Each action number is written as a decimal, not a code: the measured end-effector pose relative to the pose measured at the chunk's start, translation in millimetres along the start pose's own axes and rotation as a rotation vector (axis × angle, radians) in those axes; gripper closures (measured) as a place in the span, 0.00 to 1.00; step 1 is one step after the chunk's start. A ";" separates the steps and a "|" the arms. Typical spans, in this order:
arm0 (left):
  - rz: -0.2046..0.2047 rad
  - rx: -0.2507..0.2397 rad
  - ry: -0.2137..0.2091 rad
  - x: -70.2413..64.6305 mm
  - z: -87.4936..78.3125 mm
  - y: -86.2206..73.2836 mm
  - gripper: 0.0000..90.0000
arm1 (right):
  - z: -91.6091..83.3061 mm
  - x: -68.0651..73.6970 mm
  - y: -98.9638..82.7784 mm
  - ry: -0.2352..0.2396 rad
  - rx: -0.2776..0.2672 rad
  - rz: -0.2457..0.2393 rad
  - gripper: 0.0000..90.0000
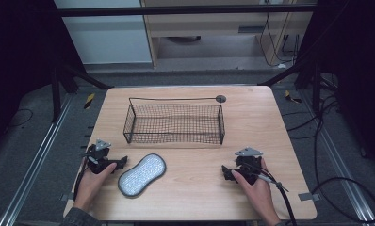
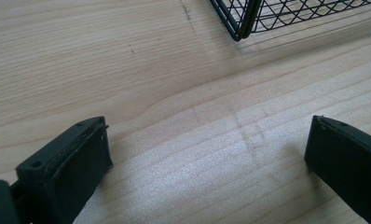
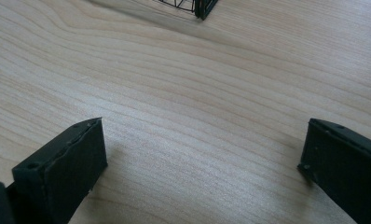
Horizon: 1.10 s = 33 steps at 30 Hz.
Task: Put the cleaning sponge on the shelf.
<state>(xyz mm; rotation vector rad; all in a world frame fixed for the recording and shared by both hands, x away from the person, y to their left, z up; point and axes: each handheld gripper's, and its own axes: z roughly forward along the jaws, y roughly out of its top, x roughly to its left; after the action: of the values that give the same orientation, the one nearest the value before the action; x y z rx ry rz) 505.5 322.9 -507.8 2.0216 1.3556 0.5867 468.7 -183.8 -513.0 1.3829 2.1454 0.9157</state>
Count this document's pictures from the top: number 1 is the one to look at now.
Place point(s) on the black metal stand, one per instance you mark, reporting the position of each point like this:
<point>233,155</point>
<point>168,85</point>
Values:
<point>316,88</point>
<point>55,94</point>

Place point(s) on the black curtain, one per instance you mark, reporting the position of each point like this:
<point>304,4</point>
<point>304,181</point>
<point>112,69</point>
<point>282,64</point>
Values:
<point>358,78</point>
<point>16,62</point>

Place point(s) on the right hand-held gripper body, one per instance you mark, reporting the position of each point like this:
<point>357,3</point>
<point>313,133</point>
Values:
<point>248,163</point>

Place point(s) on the aluminium floor rail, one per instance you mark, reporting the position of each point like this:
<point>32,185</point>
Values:
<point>35,163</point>
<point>342,169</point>

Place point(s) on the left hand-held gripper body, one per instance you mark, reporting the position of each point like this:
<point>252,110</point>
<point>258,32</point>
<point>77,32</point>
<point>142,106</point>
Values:
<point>98,157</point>

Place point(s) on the black horizontal frame bar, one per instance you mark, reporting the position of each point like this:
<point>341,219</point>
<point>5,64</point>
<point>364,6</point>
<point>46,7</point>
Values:
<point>176,10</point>

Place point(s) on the yellow black tape strip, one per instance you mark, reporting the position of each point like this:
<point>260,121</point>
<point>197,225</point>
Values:
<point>89,101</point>
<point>290,98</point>

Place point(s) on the white cabinet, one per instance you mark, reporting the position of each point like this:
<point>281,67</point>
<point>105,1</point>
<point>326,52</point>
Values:
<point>107,37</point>

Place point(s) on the person's right hand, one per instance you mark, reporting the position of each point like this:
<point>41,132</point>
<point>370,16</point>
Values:
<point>257,194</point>

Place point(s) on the grey tape piece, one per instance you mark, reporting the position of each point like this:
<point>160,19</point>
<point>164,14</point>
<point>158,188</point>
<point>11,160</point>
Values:
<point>308,196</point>
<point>66,197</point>

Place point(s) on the grey oval cleaning pad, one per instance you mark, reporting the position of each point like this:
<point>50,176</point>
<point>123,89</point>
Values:
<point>141,175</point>

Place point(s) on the person's left hand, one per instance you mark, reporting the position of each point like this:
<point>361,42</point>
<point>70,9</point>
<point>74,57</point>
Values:
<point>93,185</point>

